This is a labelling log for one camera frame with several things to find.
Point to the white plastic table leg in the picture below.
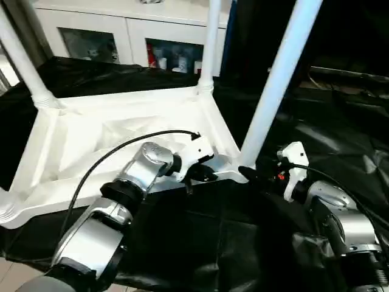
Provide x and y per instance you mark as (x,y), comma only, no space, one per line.
(25,61)
(211,45)
(282,76)
(6,207)

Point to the white plastic table top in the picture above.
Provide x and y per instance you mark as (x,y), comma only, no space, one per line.
(91,121)

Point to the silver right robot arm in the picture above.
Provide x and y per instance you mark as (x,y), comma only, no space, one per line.
(334,207)

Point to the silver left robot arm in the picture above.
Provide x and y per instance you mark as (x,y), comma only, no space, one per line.
(143,170)

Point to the black mat cloth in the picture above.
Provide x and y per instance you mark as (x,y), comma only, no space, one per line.
(194,237)

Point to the long black rod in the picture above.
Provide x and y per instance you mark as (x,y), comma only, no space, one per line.
(349,72)

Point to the white display cabinet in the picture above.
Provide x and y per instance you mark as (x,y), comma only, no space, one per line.
(136,21)

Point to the dark tall cabinet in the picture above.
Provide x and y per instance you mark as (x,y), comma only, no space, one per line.
(349,30)

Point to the grey curtain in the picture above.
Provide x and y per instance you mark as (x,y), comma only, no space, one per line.
(33,30)

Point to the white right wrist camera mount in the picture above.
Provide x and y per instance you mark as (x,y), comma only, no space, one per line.
(296,158)

